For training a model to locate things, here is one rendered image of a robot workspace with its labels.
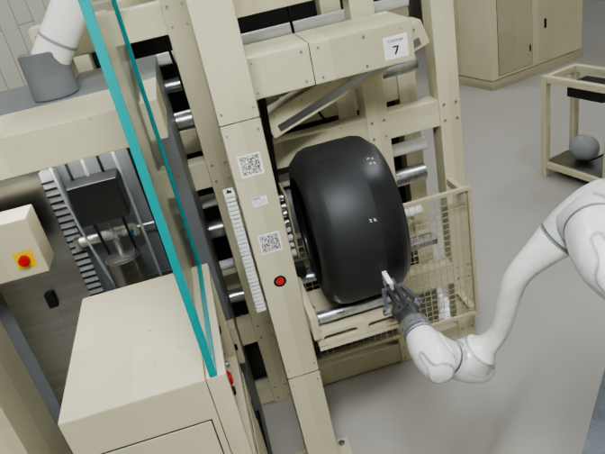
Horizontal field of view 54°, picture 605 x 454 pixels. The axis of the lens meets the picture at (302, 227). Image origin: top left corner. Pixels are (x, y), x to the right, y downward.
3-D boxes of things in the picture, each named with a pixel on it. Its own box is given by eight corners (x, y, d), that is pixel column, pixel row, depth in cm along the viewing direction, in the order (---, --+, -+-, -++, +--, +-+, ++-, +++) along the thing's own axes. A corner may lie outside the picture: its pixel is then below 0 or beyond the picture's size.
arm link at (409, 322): (404, 330, 168) (396, 315, 173) (406, 351, 173) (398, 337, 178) (434, 320, 169) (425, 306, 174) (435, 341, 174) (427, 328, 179)
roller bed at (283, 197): (256, 269, 251) (239, 207, 237) (250, 253, 264) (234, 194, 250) (301, 257, 253) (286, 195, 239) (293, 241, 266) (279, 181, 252)
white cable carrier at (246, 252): (257, 313, 215) (223, 195, 193) (255, 305, 219) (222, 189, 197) (268, 309, 215) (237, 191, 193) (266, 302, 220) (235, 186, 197)
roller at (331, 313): (317, 325, 211) (313, 313, 211) (315, 323, 216) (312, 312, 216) (409, 298, 215) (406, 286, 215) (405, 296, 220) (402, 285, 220)
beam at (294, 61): (252, 102, 207) (242, 59, 200) (243, 86, 229) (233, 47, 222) (416, 60, 213) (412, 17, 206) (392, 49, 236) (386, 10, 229)
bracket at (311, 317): (314, 340, 210) (310, 319, 206) (292, 284, 245) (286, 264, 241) (323, 338, 211) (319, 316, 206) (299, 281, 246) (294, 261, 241)
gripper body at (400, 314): (425, 309, 174) (412, 289, 181) (398, 318, 173) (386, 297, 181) (426, 327, 178) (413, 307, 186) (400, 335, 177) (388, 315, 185)
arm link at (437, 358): (395, 345, 171) (428, 355, 177) (417, 385, 158) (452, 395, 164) (418, 318, 167) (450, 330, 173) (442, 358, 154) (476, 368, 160)
